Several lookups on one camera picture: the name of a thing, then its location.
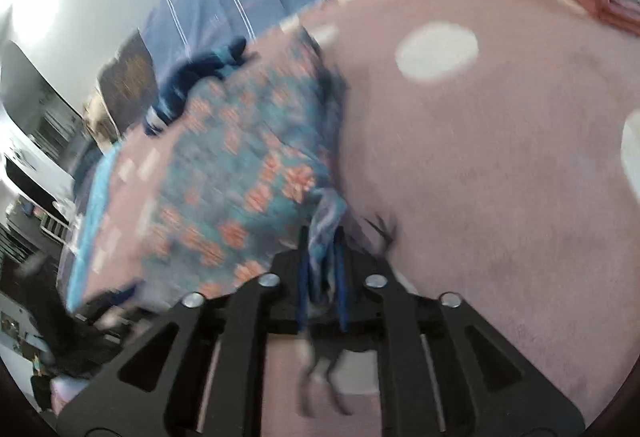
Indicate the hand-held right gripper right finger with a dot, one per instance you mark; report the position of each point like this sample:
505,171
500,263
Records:
343,289

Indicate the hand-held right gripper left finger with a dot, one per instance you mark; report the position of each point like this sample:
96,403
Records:
303,287

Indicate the teal orange floral garment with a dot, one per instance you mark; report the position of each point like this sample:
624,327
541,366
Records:
240,167

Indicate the pink white dotted blanket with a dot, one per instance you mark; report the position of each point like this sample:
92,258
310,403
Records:
500,167

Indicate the navy star print garment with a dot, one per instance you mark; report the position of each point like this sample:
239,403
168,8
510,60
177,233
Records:
185,82

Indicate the brown wooden headboard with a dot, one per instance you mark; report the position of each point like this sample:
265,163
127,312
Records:
127,77

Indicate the black television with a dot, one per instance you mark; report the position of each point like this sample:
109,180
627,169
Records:
35,92

